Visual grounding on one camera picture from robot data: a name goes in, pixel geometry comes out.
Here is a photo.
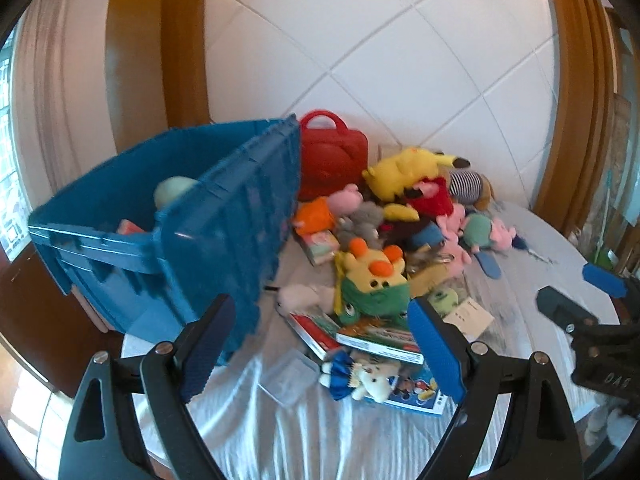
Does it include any red dressed plush toy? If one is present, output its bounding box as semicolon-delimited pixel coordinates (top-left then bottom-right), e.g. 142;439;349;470
407;177;454;216

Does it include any grey plush toy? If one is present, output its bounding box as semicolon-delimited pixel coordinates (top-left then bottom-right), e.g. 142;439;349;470
334;201;385;244

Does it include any yellow green wipes packet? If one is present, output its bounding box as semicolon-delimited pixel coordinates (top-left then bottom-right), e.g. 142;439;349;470
409;264;451;296

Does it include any blue plastic crate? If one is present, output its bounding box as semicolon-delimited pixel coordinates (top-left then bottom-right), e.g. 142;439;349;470
27;114;304;362

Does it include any white curtain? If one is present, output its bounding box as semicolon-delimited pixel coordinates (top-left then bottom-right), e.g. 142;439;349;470
9;0;122;202

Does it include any window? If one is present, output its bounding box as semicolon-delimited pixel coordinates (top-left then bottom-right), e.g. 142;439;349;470
0;35;27;261

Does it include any dark wooden cabinet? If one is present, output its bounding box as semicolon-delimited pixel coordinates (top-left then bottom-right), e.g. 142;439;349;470
0;244;127;397

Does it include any mint green plush pillow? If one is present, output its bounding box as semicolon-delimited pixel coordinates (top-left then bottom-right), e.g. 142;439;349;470
153;175;199;209

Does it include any green and red flat box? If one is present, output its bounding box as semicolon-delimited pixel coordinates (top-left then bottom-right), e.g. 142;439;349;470
335;322;426;365

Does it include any dark blue plush toy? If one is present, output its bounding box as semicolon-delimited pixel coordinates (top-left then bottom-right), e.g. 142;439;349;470
414;222;444;249

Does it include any white bear doll blue dress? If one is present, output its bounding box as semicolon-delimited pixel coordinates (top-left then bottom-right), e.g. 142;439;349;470
319;349;401;404

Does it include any small green monster plush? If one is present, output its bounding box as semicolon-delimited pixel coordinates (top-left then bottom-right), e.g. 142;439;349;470
427;289;461;316

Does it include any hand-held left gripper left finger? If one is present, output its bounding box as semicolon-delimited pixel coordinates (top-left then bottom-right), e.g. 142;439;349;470
57;294;237;480

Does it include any wooden door frame post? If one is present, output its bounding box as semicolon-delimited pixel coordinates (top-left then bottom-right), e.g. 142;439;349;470
531;0;622;233
104;0;212;157

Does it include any pink pig plush toy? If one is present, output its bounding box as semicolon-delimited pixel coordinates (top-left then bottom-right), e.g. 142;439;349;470
437;207;469;236

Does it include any brown dog plush striped shirt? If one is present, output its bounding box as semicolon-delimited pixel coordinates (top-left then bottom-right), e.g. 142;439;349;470
447;169;496;211

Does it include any red plastic carry case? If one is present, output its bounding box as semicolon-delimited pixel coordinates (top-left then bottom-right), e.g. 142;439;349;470
298;109;369;201

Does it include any pastel tissue box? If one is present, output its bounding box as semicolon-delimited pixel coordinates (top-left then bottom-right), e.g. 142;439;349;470
299;229;341;266

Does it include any cloth-covered round desktop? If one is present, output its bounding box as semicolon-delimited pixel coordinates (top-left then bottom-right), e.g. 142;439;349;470
120;200;622;480

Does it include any yellow chick plush green suit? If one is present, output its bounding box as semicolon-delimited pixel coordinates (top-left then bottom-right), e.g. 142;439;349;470
333;238;411;326

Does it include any round pink plush toy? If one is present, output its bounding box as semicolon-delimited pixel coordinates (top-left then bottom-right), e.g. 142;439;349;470
442;239;471;279

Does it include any teal and pink plush toy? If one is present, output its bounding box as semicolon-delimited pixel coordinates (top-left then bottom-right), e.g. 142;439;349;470
462;212;517;254

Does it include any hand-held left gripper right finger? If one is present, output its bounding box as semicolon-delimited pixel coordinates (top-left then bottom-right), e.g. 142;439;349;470
406;295;584;480

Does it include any yellow mouse plush toy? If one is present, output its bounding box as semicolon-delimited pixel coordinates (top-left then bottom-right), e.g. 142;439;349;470
362;146;471;222

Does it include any pink pig plush orange dress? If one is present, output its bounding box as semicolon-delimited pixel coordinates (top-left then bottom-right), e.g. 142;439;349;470
293;183;364;234

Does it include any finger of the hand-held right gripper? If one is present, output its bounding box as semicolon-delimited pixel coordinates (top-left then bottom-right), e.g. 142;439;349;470
535;285;599;334
582;262;640;299

